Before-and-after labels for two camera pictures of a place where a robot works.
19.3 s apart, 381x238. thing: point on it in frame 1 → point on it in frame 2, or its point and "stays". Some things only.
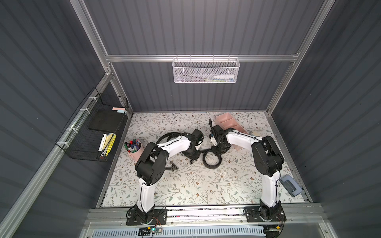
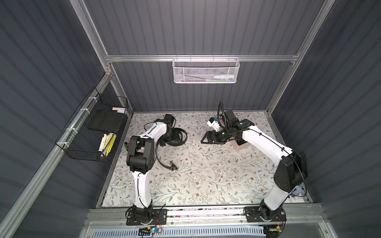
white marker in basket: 102,144 stays
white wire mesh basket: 205,70 stays
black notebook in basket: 107,120 stays
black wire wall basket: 90,134 stays
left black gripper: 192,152 → 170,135
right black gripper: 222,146 → 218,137
